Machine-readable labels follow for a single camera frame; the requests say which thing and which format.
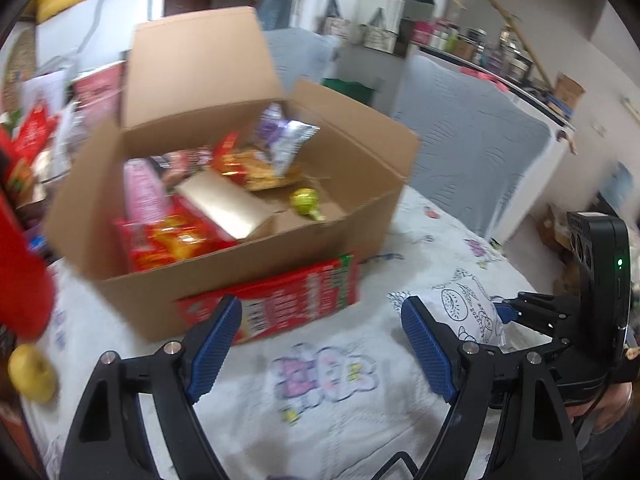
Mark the red green snack box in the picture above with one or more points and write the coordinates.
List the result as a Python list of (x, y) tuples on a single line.
[(300, 290)]

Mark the white refrigerator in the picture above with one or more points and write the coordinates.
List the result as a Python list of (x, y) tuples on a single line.
[(75, 25)]

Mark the purple silver snack bag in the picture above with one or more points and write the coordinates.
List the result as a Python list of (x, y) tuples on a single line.
[(280, 135)]

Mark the round woven mat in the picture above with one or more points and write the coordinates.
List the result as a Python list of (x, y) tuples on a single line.
[(20, 60)]

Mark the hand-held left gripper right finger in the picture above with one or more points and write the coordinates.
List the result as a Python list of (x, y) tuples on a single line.
[(427, 350)]

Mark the red envelope packet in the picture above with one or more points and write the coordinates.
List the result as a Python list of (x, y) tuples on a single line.
[(35, 130)]

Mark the red cylinder can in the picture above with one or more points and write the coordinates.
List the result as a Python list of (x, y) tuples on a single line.
[(25, 270)]

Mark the yellow apple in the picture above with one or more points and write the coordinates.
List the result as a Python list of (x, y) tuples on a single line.
[(30, 372)]

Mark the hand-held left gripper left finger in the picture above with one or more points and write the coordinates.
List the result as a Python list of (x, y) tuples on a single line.
[(215, 350)]

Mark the green storage box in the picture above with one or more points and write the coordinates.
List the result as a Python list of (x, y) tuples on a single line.
[(350, 87)]

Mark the person's right hand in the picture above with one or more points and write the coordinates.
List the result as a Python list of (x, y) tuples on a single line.
[(607, 412)]

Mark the dark snack packet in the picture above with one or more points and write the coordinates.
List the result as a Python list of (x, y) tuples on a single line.
[(185, 162)]

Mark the row of cosmetic bottles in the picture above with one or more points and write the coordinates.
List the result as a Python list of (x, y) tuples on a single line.
[(475, 45)]

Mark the brown cardboard box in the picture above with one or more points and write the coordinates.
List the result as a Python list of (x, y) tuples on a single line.
[(200, 60)]

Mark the pink snack packet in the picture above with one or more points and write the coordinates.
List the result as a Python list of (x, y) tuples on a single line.
[(145, 190)]

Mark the red yellow snack packet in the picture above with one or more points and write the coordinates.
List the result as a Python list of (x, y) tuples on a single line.
[(165, 242)]

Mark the printed quilted tablecloth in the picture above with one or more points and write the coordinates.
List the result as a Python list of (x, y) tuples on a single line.
[(325, 430)]

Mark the small cardboard box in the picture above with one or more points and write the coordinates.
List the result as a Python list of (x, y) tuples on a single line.
[(567, 92)]

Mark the white printed snack pouch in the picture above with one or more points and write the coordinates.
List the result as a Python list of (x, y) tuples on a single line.
[(465, 310)]

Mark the large grey covered chair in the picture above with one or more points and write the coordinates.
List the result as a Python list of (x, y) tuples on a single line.
[(465, 135)]

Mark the small canvas tote bag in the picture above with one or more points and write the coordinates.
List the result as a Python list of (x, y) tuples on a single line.
[(337, 27)]

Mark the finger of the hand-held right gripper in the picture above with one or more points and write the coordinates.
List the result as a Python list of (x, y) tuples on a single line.
[(537, 299), (506, 312)]

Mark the green lollipop candy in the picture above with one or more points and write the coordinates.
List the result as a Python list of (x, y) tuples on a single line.
[(304, 199)]

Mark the clear bag of yellow snacks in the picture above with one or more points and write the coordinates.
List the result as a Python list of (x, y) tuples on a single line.
[(260, 172)]

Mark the small red candy packet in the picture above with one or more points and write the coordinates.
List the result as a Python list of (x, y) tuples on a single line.
[(225, 152)]

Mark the gold rectangular box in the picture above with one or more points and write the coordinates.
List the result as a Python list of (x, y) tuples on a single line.
[(225, 205)]

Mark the wide canvas tote bag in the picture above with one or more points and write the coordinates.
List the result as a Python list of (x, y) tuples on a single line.
[(380, 35)]

